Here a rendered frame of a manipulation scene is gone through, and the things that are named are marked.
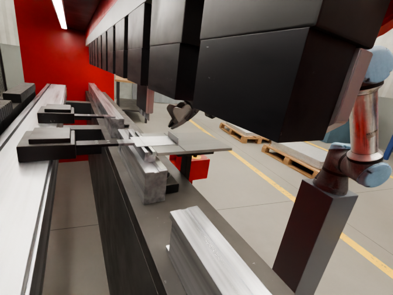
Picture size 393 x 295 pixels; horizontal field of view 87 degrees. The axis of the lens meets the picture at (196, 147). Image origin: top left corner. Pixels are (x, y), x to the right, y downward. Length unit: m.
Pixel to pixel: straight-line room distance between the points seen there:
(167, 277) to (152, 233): 0.11
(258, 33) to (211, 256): 0.29
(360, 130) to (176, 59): 0.79
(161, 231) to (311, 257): 0.96
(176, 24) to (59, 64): 2.45
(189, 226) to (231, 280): 0.11
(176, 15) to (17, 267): 0.37
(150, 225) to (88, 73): 2.38
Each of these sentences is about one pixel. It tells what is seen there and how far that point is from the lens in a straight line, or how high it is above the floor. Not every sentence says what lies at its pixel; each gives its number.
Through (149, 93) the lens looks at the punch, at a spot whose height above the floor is 1.15.
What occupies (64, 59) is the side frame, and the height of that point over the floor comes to 1.18.
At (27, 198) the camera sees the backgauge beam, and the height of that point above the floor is 0.99.
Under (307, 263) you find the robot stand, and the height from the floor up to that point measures 0.38.
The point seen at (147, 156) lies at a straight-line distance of 0.59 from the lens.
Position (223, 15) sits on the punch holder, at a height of 1.27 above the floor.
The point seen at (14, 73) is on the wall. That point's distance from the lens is 8.53.
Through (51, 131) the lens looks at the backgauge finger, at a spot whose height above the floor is 1.03.
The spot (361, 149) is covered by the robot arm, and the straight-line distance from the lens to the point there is 1.02.
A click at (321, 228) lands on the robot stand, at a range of 1.22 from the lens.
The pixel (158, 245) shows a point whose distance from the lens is 0.48.
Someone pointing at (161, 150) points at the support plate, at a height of 1.00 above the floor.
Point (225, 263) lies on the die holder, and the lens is 0.35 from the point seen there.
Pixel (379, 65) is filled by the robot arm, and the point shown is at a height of 1.32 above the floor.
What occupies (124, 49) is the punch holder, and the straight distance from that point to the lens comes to 0.71.
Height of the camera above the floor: 1.22
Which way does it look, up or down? 19 degrees down
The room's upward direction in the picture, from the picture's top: 8 degrees clockwise
